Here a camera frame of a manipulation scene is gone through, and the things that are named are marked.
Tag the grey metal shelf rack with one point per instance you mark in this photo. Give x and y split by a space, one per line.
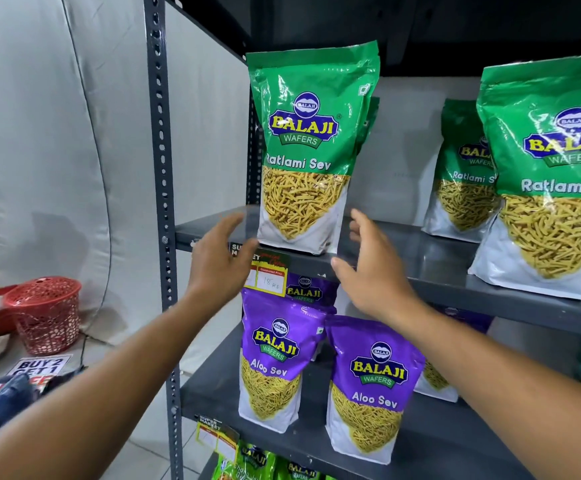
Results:
159 144

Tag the white printed offer sign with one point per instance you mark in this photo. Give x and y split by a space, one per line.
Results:
38 367

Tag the person's left thumb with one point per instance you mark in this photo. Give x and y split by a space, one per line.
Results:
247 252

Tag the light green snack packet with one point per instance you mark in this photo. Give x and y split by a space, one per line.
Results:
250 462
298 469

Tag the yellow red price tag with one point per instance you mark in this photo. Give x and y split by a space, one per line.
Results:
268 277
215 437

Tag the blue denim cloth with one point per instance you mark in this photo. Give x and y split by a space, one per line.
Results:
0 399

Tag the person's right forearm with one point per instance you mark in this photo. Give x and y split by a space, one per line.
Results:
510 394

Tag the person's right hand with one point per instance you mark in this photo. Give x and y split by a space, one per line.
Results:
378 279

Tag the white fabric backdrop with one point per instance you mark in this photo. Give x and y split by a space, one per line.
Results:
45 144

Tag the person's right thumb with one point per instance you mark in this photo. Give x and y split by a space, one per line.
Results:
344 270

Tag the person's left hand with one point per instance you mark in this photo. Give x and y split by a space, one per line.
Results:
215 267

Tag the purple snack packet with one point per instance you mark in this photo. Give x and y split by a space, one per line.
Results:
315 289
275 359
438 379
370 394

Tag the red plastic mesh basket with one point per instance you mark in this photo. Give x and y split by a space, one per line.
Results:
45 314

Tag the person's left forearm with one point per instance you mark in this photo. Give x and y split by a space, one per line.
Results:
95 394

